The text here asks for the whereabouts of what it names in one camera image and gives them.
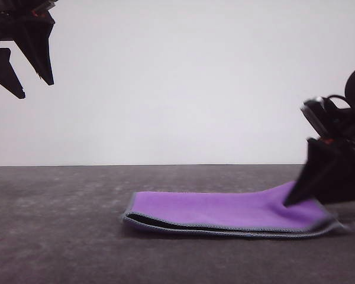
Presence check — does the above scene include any black camera cable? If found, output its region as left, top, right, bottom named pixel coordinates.
left=322, top=93, right=354, bottom=112

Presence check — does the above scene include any purple towel with grey hem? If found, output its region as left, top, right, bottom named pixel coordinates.
left=121, top=180, right=346, bottom=239

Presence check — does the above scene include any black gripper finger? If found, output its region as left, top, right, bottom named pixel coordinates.
left=284, top=138, right=340, bottom=206
left=13, top=34, right=55, bottom=87
left=0, top=47, right=27, bottom=100
left=301, top=153, right=355, bottom=205

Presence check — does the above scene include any grey table cloth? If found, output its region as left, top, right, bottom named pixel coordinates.
left=0, top=164, right=355, bottom=284

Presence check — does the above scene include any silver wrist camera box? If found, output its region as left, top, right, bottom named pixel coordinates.
left=300, top=96, right=335, bottom=134
left=31, top=0, right=60, bottom=15

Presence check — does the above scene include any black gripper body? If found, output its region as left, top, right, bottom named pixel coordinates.
left=306, top=114, right=355, bottom=168
left=0, top=0, right=56, bottom=51

